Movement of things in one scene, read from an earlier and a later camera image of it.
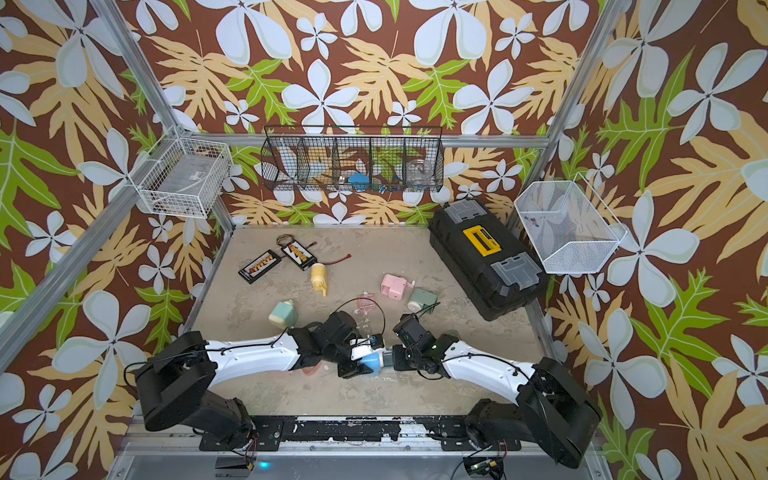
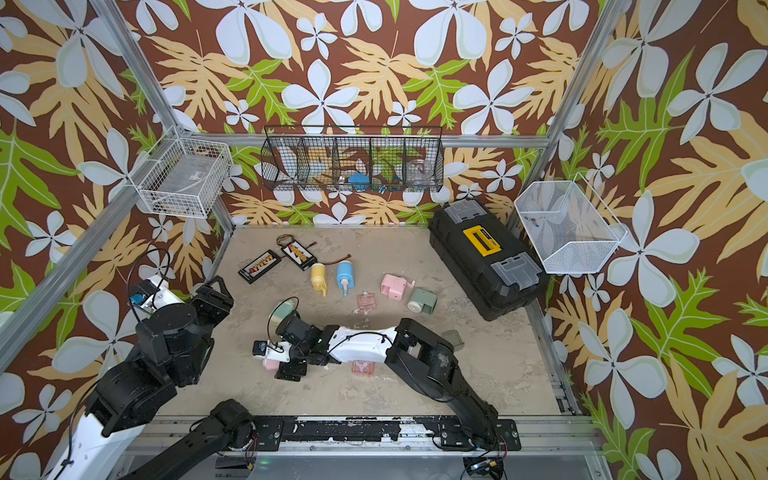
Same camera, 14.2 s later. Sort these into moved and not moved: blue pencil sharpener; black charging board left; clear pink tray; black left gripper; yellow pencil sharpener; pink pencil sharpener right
Moved: black left gripper; blue pencil sharpener
Not moved: pink pencil sharpener right; clear pink tray; black charging board left; yellow pencil sharpener
